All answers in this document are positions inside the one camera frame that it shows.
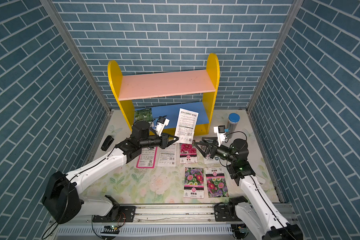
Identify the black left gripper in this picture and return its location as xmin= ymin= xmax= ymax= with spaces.
xmin=138 ymin=132 xmax=178 ymax=150

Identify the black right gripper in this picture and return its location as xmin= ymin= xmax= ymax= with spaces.
xmin=196 ymin=138 xmax=236 ymax=165

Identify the white text back seed packet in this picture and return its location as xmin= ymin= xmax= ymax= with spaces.
xmin=157 ymin=143 xmax=178 ymax=167

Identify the pink hollyhock seed packet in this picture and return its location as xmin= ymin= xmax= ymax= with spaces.
xmin=180 ymin=144 xmax=198 ymax=164

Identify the pink back seed packet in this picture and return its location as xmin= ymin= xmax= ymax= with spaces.
xmin=136 ymin=147 xmax=157 ymax=169

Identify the white text packet shelf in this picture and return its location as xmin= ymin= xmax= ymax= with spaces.
xmin=175 ymin=108 xmax=199 ymax=144

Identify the pink aster seed packet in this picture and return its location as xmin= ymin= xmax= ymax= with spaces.
xmin=184 ymin=168 xmax=205 ymax=199

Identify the mixed aster flower seed packet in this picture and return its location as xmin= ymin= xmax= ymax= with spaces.
xmin=205 ymin=167 xmax=229 ymax=198

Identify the green gourd seed packet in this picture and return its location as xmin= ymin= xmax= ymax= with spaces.
xmin=134 ymin=108 xmax=154 ymax=122

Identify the purple flower seed packet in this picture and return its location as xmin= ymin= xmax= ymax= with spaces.
xmin=204 ymin=156 xmax=220 ymax=165

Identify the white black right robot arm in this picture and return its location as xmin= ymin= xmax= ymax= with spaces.
xmin=193 ymin=137 xmax=304 ymax=240

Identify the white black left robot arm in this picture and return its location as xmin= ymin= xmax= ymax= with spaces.
xmin=42 ymin=121 xmax=179 ymax=225

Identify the yellow wooden shelf unit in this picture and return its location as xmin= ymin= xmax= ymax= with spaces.
xmin=108 ymin=53 xmax=220 ymax=136

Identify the clear pencil tube blue lid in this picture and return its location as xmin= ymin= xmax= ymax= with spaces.
xmin=227 ymin=113 xmax=240 ymax=133

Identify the black stapler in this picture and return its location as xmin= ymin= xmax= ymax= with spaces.
xmin=101 ymin=135 xmax=114 ymax=152

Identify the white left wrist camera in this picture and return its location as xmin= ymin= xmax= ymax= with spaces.
xmin=155 ymin=116 xmax=170 ymax=137

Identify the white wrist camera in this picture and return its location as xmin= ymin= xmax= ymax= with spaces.
xmin=214 ymin=125 xmax=229 ymax=147
xmin=155 ymin=116 xmax=170 ymax=137

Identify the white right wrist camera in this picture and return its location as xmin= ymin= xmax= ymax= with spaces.
xmin=214 ymin=125 xmax=229 ymax=147

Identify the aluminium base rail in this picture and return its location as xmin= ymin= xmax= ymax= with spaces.
xmin=41 ymin=203 xmax=304 ymax=239

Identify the aluminium corner post right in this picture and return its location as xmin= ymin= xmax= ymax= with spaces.
xmin=247 ymin=0 xmax=304 ymax=114

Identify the aluminium corner post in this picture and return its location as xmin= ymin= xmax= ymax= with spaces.
xmin=40 ymin=0 xmax=112 ymax=114
xmin=247 ymin=0 xmax=304 ymax=114

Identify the aluminium corner post left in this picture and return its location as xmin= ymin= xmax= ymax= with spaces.
xmin=40 ymin=0 xmax=112 ymax=114

